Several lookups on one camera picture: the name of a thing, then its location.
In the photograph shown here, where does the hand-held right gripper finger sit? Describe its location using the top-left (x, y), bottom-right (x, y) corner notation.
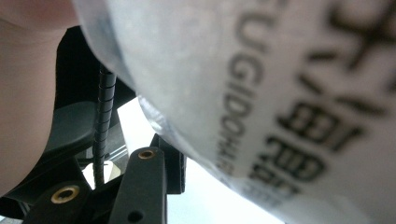
top-left (149, 133), bottom-right (188, 196)

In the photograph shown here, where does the white printed plastic bag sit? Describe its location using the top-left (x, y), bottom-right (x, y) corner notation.
top-left (71, 0), bottom-right (396, 224)

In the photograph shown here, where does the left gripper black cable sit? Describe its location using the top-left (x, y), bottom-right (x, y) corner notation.
top-left (92, 65), bottom-right (118, 189)

